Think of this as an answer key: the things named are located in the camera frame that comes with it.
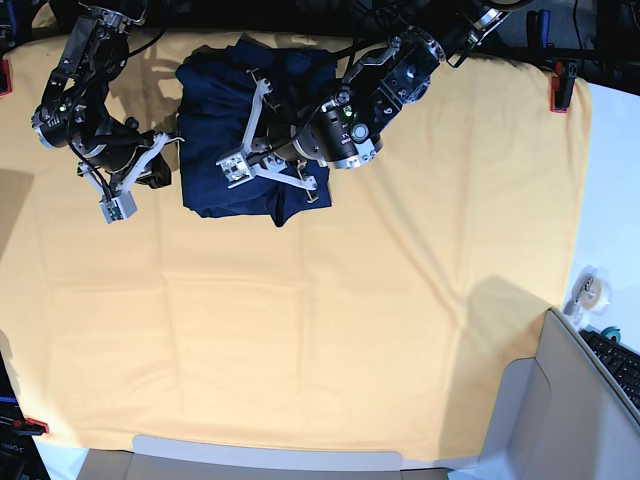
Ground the cardboard box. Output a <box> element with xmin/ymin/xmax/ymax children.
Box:
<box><xmin>78</xmin><ymin>309</ymin><xmax>639</xmax><ymax>479</ymax></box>

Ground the red clamp left edge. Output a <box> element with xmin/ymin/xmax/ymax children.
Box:
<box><xmin>0</xmin><ymin>59</ymin><xmax>12</xmax><ymax>96</ymax></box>

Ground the blue T-shirt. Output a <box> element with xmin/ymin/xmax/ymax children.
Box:
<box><xmin>176</xmin><ymin>39</ymin><xmax>336</xmax><ymax>227</ymax></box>

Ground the red clamp edge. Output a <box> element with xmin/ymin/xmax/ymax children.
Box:
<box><xmin>0</xmin><ymin>59</ymin><xmax>12</xmax><ymax>96</ymax></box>
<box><xmin>550</xmin><ymin>59</ymin><xmax>578</xmax><ymax>113</ymax></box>

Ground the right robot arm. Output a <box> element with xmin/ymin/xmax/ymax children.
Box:
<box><xmin>32</xmin><ymin>1</ymin><xmax>171</xmax><ymax>200</ymax></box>

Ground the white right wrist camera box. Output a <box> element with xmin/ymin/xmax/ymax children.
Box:
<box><xmin>99</xmin><ymin>192</ymin><xmax>137</xmax><ymax>224</ymax></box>

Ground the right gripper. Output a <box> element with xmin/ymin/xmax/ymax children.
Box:
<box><xmin>74</xmin><ymin>130</ymin><xmax>180</xmax><ymax>200</ymax></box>

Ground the black keyboard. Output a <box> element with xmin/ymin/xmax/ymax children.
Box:
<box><xmin>579</xmin><ymin>330</ymin><xmax>639</xmax><ymax>409</ymax></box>

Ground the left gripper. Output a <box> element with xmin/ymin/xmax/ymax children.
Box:
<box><xmin>217</xmin><ymin>69</ymin><xmax>320</xmax><ymax>203</ymax></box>

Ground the red black tool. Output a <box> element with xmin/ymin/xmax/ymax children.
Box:
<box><xmin>9</xmin><ymin>418</ymin><xmax>49</xmax><ymax>437</ymax></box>

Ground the yellow table cloth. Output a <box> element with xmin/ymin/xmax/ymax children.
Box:
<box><xmin>1</xmin><ymin>38</ymin><xmax>593</xmax><ymax>461</ymax></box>

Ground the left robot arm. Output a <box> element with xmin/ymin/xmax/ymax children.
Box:
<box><xmin>216</xmin><ymin>1</ymin><xmax>526</xmax><ymax>203</ymax></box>

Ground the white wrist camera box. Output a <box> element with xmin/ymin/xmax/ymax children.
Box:
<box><xmin>99</xmin><ymin>192</ymin><xmax>137</xmax><ymax>224</ymax></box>
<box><xmin>216</xmin><ymin>152</ymin><xmax>255</xmax><ymax>189</ymax></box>

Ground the red clamp right edge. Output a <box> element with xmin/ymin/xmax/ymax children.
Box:
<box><xmin>550</xmin><ymin>59</ymin><xmax>578</xmax><ymax>113</ymax></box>

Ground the tape roll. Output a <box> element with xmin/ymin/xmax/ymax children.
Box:
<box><xmin>563</xmin><ymin>266</ymin><xmax>612</xmax><ymax>318</ymax></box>

